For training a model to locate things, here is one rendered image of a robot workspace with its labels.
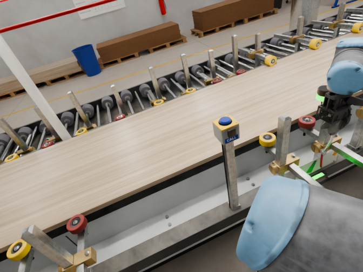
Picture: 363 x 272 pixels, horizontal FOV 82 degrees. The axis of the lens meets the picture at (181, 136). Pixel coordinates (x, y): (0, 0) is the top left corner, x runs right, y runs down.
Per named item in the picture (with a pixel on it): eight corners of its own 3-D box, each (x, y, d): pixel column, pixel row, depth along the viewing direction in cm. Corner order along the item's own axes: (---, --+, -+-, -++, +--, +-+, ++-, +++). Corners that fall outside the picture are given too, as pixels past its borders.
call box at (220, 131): (240, 140, 75) (239, 122, 71) (223, 147, 74) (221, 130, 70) (230, 130, 81) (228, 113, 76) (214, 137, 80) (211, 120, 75)
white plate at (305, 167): (336, 161, 112) (341, 147, 106) (296, 181, 108) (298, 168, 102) (335, 160, 112) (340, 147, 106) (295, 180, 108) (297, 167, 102)
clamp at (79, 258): (96, 264, 85) (91, 259, 82) (64, 280, 83) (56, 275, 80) (96, 250, 90) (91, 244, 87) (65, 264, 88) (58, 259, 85)
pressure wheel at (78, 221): (75, 238, 98) (61, 226, 91) (87, 223, 103) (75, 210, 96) (86, 245, 94) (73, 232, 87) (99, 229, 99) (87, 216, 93)
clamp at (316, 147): (340, 145, 105) (342, 137, 102) (318, 155, 102) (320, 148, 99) (330, 139, 109) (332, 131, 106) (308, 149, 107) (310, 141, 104)
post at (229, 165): (240, 207, 103) (235, 137, 76) (232, 211, 102) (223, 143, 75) (235, 200, 106) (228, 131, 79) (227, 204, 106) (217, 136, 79)
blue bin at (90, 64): (103, 73, 563) (92, 46, 521) (83, 79, 557) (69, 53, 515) (103, 67, 606) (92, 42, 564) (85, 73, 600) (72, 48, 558)
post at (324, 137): (321, 171, 114) (343, 92, 85) (315, 173, 113) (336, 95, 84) (315, 167, 116) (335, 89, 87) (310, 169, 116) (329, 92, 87)
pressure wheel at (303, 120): (315, 136, 116) (320, 119, 109) (303, 141, 115) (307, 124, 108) (304, 129, 122) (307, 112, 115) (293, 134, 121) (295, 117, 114)
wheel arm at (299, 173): (341, 208, 81) (344, 202, 78) (334, 212, 81) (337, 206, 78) (267, 146, 115) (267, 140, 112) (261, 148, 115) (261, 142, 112)
